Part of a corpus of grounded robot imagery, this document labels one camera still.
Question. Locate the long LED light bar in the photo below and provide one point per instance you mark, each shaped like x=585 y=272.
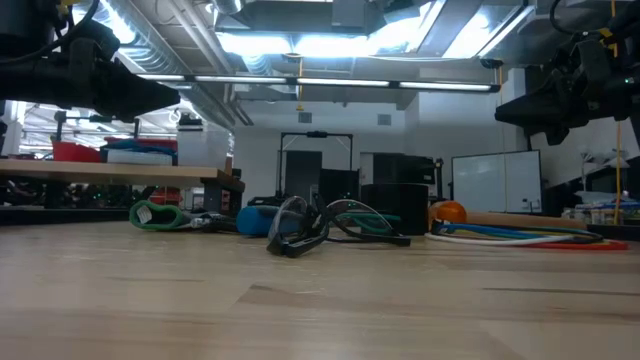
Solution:
x=325 y=81

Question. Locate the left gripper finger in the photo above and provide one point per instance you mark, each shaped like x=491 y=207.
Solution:
x=132 y=107
x=135 y=87

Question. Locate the blue cloth pile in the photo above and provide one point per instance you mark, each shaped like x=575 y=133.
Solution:
x=130 y=146

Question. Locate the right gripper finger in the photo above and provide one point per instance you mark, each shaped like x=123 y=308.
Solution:
x=545 y=105
x=555 y=127

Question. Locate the white board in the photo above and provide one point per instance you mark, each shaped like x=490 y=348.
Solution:
x=495 y=180

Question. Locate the black camera rig frame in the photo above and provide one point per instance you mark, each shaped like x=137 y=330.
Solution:
x=60 y=130

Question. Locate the black clear safety glasses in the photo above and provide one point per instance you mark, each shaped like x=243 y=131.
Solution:
x=300 y=248

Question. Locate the metal air duct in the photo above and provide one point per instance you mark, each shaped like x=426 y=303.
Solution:
x=165 y=55

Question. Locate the white plastic bin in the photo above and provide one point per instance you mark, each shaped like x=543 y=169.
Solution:
x=140 y=157

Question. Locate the black metal clamp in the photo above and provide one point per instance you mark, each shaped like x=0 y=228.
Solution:
x=215 y=223

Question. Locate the black background robot frame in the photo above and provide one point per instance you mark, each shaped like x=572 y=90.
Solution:
x=315 y=134

